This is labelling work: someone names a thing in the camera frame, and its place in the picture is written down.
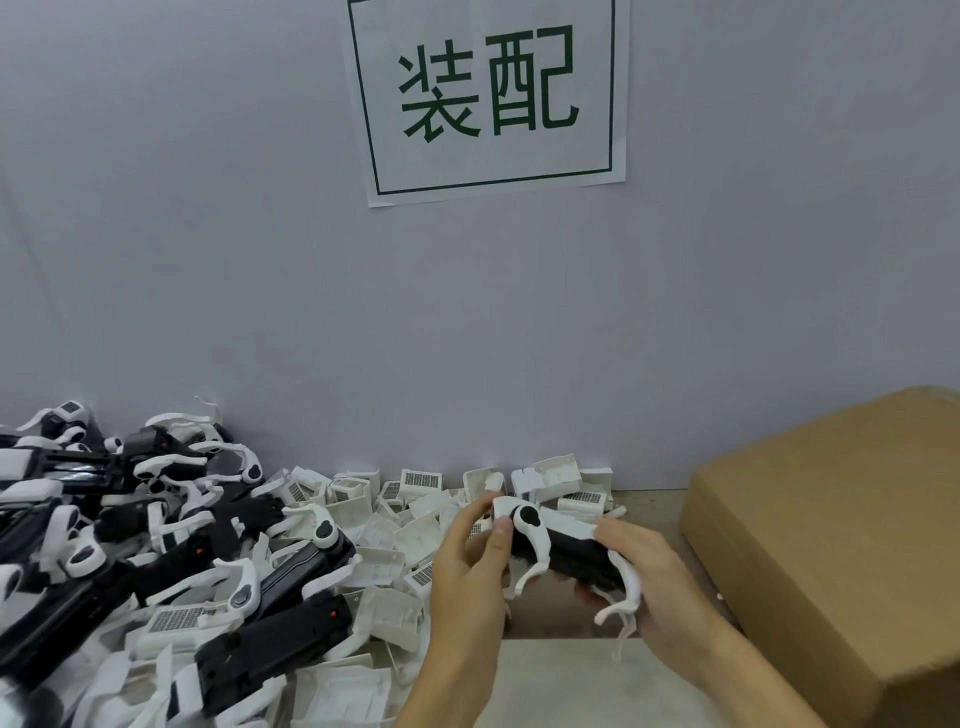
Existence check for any person's left hand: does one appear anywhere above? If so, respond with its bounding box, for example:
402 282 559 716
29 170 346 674
429 493 516 663

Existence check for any person's right hand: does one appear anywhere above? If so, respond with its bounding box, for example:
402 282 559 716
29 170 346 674
576 519 725 680

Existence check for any black white toy robot dog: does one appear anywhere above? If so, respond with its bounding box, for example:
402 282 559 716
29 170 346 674
491 495 646 663

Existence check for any person's left forearm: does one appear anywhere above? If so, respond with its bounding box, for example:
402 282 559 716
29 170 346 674
393 646 502 728

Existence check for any person's right forearm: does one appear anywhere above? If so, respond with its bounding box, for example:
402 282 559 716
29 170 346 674
678 628 830 728

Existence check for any pile of white plastic covers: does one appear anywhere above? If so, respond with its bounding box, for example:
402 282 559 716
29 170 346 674
82 452 630 728

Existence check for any brown cardboard box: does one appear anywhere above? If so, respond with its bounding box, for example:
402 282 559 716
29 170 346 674
679 385 960 728

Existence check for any pile of assembled toy robots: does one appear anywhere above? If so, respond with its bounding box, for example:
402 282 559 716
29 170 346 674
0 397 360 728

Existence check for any white paper sign green print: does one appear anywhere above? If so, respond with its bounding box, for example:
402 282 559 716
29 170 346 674
341 0 630 210

